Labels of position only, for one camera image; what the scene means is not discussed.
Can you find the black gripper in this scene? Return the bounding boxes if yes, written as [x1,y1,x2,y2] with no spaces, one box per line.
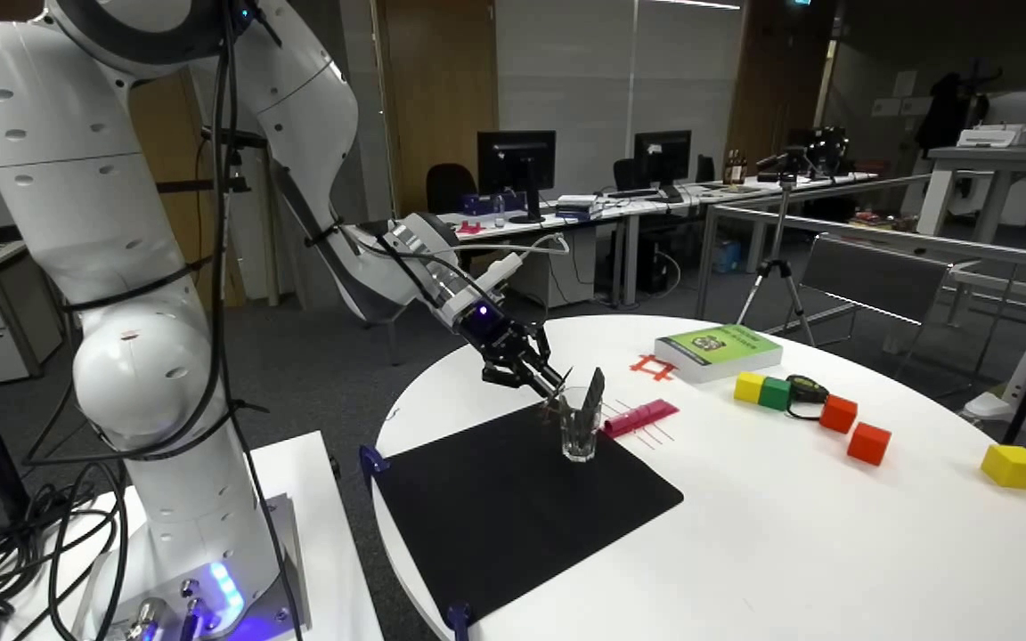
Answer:
[464,311,576,407]

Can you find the small metal scissors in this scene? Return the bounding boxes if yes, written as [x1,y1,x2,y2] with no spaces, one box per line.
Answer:
[544,383,596,460]

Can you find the clear glass cup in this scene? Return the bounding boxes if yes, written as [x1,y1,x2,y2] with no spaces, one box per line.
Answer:
[560,396,607,466]

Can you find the dark grey stick object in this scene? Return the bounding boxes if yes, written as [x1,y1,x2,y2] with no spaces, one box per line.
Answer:
[579,362,608,450]

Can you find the black rectangular mat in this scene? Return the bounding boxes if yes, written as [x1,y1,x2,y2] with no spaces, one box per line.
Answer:
[370,396,689,625]

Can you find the small white table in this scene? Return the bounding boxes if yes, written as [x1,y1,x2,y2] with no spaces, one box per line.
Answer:
[427,206,506,249]

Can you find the long white desk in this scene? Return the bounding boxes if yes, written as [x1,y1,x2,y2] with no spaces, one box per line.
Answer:
[427,187,719,314]

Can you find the blue mat clamp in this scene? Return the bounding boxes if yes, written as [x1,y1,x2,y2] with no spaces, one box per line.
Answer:
[355,442,392,482]
[438,597,477,641]

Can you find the green book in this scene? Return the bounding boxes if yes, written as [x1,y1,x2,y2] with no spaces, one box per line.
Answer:
[652,321,788,389]

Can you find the small yellow cube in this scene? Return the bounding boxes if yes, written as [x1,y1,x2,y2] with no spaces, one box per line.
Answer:
[729,369,769,407]

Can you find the large black monitor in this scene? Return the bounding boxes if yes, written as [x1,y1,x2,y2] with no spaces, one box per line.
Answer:
[474,127,560,223]

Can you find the green cube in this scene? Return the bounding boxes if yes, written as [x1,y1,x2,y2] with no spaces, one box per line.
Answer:
[759,374,795,413]

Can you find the small black monitor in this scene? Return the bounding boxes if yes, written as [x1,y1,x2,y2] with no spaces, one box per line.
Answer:
[632,127,693,187]

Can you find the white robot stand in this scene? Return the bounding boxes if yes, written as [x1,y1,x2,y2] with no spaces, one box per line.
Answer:
[0,428,388,641]

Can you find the small black object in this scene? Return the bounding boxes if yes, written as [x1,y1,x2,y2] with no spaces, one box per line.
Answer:
[785,369,832,425]

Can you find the red cube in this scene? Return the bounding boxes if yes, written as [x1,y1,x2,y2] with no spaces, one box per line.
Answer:
[817,390,863,434]

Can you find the grey robot mounting plate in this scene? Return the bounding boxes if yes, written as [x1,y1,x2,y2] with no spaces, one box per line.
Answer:
[95,490,313,641]

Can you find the orange cube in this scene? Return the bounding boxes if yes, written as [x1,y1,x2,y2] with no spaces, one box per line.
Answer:
[843,420,895,470]

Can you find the grey panel board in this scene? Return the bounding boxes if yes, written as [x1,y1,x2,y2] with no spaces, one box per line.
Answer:
[798,229,956,326]

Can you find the large yellow cube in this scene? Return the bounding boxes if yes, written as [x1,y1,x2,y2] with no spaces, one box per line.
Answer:
[978,442,1026,490]

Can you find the white background table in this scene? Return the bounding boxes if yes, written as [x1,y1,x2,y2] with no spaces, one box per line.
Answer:
[912,137,1026,244]

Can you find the small orange plastic frame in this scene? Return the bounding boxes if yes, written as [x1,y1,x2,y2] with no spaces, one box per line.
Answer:
[627,349,676,383]

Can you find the black camera tripod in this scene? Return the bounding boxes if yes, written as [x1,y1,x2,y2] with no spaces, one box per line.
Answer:
[729,121,860,349]

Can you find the grey metal rail frame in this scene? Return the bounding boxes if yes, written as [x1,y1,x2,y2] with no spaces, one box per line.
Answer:
[700,193,1026,396]

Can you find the black floor cable bundle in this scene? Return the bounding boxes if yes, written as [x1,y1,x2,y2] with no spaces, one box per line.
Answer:
[0,466,133,641]

